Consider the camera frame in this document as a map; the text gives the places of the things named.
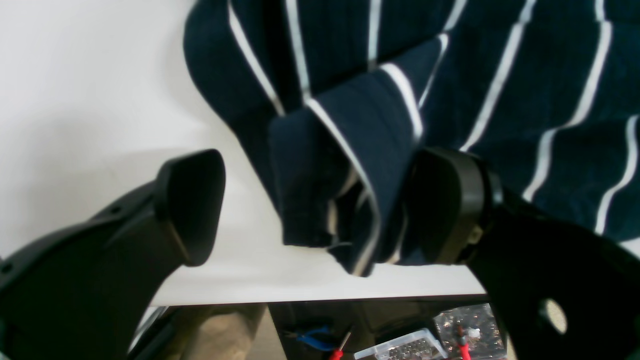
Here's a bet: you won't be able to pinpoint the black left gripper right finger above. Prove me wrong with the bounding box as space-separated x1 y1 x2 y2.
407 147 639 360

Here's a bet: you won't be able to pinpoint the navy white striped T-shirt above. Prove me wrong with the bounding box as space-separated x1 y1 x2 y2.
183 0 639 269

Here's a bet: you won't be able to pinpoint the clear plastic parts box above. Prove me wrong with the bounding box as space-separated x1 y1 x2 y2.
353 328 449 360

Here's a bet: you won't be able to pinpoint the blue handled pliers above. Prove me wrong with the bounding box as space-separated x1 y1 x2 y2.
282 325 336 353

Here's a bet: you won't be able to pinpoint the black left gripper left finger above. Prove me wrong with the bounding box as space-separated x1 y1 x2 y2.
0 149 226 360

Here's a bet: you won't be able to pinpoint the red handled screwdriver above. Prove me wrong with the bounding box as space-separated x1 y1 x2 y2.
327 326 354 360

